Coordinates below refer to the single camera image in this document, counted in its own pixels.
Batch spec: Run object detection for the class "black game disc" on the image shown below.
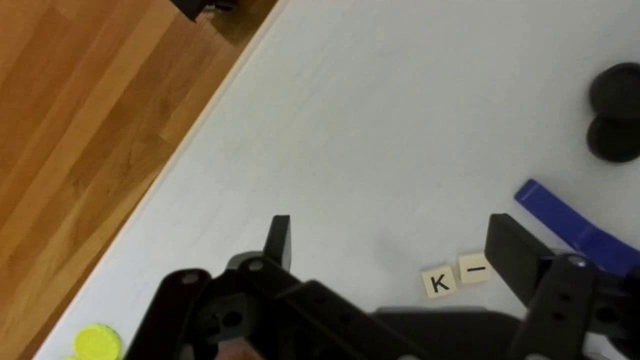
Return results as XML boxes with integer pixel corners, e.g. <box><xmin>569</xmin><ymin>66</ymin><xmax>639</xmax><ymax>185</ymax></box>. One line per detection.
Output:
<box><xmin>587</xmin><ymin>60</ymin><xmax>640</xmax><ymax>124</ymax></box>
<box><xmin>585</xmin><ymin>113</ymin><xmax>640</xmax><ymax>165</ymax></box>

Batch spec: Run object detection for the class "cream letter I tile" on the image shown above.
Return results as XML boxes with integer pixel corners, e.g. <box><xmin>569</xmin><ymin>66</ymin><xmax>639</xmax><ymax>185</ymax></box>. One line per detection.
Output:
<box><xmin>459</xmin><ymin>252</ymin><xmax>495</xmax><ymax>288</ymax></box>

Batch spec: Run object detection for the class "yellow game disc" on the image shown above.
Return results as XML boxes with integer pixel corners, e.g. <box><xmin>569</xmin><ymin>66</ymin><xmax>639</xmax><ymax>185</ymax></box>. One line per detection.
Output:
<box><xmin>70</xmin><ymin>322</ymin><xmax>125</xmax><ymax>360</ymax></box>

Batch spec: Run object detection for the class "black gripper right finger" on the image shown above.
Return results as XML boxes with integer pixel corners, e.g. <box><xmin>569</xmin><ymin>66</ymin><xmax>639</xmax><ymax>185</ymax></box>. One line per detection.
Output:
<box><xmin>483</xmin><ymin>211</ymin><xmax>640</xmax><ymax>360</ymax></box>

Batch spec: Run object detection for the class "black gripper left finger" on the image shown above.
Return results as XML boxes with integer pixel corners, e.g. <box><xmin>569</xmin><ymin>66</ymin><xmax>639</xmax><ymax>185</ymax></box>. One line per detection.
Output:
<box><xmin>123</xmin><ymin>214</ymin><xmax>429</xmax><ymax>360</ymax></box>

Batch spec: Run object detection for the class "cream letter K tile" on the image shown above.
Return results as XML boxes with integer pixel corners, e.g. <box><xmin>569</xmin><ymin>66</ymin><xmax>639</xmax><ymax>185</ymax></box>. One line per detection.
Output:
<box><xmin>420</xmin><ymin>263</ymin><xmax>461</xmax><ymax>301</ymax></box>

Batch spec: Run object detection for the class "blue connect four grid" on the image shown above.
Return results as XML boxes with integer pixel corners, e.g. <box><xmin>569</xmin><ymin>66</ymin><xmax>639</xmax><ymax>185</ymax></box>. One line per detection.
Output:
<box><xmin>513</xmin><ymin>176</ymin><xmax>640</xmax><ymax>279</ymax></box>

